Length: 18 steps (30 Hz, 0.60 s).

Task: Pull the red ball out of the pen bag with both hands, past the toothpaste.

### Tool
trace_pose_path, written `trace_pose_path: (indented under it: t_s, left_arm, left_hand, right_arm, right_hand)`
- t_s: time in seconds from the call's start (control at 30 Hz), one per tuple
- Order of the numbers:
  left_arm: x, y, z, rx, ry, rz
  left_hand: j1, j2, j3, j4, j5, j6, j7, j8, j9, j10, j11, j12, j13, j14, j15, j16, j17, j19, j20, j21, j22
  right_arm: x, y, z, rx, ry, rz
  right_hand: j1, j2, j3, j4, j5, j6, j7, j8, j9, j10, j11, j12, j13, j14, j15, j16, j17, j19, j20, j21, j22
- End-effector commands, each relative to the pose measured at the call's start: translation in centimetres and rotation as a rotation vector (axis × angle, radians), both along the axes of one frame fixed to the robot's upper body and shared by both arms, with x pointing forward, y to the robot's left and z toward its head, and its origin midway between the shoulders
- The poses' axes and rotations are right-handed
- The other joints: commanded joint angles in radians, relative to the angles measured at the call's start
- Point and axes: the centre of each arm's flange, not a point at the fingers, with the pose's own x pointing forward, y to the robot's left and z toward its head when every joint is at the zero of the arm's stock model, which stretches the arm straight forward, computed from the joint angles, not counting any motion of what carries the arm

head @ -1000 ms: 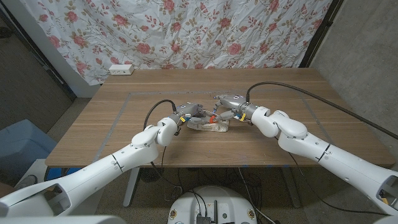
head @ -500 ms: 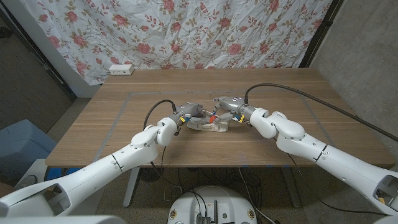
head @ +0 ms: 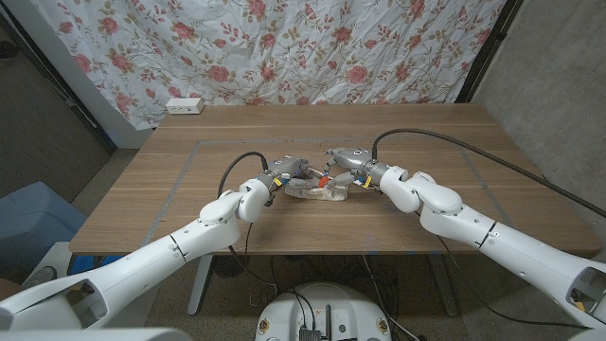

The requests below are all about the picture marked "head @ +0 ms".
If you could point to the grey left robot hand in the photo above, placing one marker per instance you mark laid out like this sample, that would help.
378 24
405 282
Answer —
286 166

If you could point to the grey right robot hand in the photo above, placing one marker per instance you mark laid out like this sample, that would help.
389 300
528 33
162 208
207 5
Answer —
355 161

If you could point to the red ball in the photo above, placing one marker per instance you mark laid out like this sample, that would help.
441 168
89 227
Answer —
324 182

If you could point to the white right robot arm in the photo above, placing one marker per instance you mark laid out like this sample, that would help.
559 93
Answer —
521 251

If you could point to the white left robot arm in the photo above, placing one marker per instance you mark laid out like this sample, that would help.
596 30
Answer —
142 260

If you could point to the white power strip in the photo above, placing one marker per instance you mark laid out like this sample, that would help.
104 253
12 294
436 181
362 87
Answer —
184 106

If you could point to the floral backdrop cloth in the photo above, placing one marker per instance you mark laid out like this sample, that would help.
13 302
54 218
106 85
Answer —
284 47

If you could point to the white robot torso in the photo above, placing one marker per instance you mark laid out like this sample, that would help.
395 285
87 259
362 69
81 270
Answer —
284 308

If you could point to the metal table leg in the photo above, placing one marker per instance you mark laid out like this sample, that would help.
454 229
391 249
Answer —
445 289
199 289

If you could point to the white blue plastic machine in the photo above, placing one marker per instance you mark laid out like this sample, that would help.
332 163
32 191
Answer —
52 256

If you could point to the blue plastic bin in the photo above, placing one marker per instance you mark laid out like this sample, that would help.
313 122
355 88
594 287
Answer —
33 222

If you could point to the black frame pole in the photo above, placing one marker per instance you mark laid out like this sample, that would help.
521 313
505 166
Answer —
490 47

